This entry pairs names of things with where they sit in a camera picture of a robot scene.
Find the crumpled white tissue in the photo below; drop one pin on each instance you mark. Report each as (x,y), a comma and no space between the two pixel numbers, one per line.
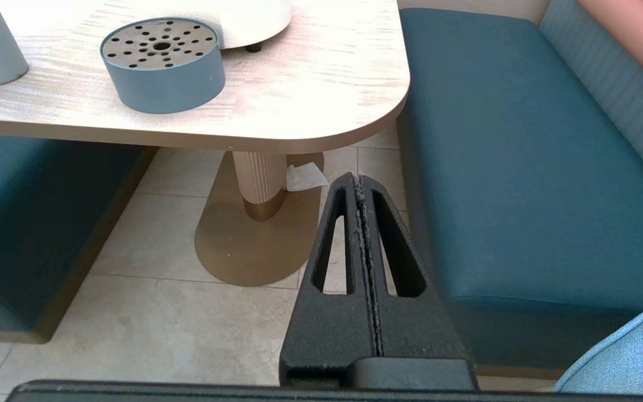
(305,177)

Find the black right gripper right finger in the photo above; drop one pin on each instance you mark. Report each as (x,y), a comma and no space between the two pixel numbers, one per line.
(416,324)

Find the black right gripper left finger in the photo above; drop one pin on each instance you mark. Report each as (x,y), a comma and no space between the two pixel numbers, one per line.
(327,329)

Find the white clear water dispenser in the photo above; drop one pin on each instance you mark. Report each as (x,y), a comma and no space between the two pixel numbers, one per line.
(254,17)

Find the large blue perforated drip tray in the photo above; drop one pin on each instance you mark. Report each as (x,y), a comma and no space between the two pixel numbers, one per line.
(171,84)

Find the blue upholstered bench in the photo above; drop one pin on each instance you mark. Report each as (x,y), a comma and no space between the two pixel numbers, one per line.
(20,223)
(522,167)

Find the light blue fabric cushion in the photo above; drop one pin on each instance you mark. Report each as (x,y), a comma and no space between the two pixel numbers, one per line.
(634,357)

